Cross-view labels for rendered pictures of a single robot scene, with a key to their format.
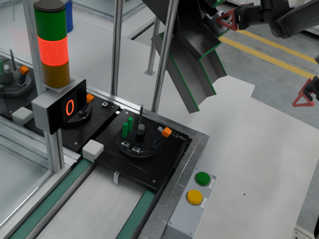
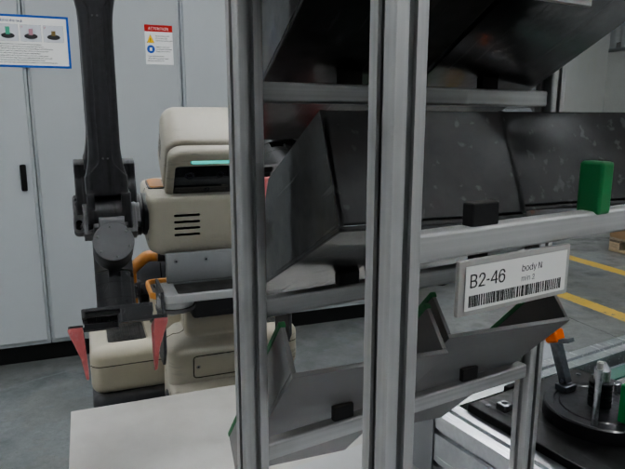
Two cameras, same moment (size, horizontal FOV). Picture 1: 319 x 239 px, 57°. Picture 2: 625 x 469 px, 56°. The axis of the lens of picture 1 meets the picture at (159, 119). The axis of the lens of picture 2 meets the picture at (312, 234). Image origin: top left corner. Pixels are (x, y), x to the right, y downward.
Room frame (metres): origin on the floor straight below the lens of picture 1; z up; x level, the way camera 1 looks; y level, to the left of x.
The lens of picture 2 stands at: (1.41, 0.25, 1.37)
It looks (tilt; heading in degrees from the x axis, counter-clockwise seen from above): 11 degrees down; 222
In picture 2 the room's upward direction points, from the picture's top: straight up
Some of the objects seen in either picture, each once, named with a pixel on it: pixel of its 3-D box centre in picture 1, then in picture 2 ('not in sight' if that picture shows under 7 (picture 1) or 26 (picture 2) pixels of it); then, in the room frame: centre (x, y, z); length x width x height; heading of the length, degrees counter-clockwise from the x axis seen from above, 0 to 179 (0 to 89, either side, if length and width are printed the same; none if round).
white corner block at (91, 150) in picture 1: (92, 151); not in sight; (0.55, 0.17, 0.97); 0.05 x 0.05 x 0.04; 72
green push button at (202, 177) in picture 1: (202, 179); not in sight; (0.53, -0.15, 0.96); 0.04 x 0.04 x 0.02
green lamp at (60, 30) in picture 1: (51, 21); not in sight; (0.46, 0.22, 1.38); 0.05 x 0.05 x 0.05
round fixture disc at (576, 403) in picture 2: (139, 141); (598, 411); (0.61, 0.05, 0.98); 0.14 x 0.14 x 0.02
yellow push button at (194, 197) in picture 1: (194, 197); not in sight; (0.46, -0.13, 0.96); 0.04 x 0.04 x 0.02
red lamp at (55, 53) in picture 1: (53, 47); not in sight; (0.46, 0.22, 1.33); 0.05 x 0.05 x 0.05
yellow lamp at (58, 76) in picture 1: (56, 70); not in sight; (0.46, 0.22, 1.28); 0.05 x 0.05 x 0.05
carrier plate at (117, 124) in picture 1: (138, 145); (597, 424); (0.61, 0.05, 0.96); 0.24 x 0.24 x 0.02; 72
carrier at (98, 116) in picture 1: (68, 101); not in sight; (0.69, 0.29, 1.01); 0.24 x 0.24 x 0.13; 72
